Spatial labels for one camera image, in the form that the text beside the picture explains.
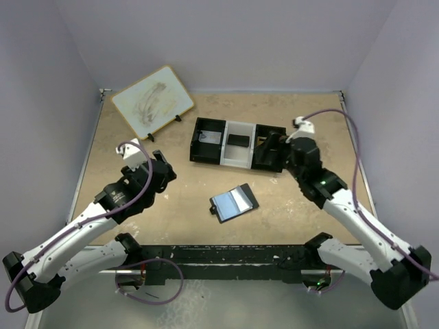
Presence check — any black and white tray organizer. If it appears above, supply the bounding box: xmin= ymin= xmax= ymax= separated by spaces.
xmin=189 ymin=117 xmax=286 ymax=173

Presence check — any black leather card holder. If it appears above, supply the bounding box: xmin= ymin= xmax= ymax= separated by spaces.
xmin=209 ymin=183 xmax=259 ymax=223

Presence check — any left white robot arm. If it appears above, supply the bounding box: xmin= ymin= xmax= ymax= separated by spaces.
xmin=2 ymin=142 xmax=177 ymax=313

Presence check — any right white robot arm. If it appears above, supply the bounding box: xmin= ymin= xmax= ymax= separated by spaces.
xmin=258 ymin=132 xmax=431 ymax=310

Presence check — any gold card in tray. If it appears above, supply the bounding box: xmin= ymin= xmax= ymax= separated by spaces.
xmin=256 ymin=136 xmax=266 ymax=146

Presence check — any black card in tray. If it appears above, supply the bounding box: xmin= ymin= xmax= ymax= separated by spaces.
xmin=227 ymin=134 xmax=250 ymax=147

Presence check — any silver card in tray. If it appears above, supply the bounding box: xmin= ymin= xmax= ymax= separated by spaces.
xmin=198 ymin=130 xmax=222 ymax=145

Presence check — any yellow-framed whiteboard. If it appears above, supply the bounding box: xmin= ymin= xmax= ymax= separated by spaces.
xmin=110 ymin=65 xmax=195 ymax=140

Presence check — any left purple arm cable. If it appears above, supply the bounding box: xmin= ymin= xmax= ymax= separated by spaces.
xmin=5 ymin=142 xmax=154 ymax=313

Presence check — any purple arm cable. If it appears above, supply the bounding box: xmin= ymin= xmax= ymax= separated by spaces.
xmin=301 ymin=108 xmax=439 ymax=280
xmin=5 ymin=142 xmax=154 ymax=313

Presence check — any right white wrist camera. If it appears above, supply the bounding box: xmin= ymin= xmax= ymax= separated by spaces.
xmin=285 ymin=117 xmax=315 ymax=143

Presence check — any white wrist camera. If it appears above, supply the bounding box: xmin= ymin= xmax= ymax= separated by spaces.
xmin=285 ymin=117 xmax=315 ymax=143
xmin=116 ymin=138 xmax=149 ymax=171

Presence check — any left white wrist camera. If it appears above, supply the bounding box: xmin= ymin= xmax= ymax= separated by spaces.
xmin=116 ymin=138 xmax=149 ymax=171

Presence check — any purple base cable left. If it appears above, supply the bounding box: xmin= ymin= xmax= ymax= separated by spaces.
xmin=115 ymin=257 xmax=185 ymax=305

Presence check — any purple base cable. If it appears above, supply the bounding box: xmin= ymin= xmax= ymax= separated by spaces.
xmin=115 ymin=257 xmax=185 ymax=305
xmin=307 ymin=267 xmax=346 ymax=296

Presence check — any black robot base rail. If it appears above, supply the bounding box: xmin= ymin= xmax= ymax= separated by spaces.
xmin=102 ymin=236 xmax=344 ymax=286

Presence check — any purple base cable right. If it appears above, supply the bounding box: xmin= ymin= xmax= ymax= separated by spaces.
xmin=307 ymin=267 xmax=346 ymax=296

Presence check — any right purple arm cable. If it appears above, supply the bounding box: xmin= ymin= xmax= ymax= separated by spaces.
xmin=301 ymin=108 xmax=439 ymax=280

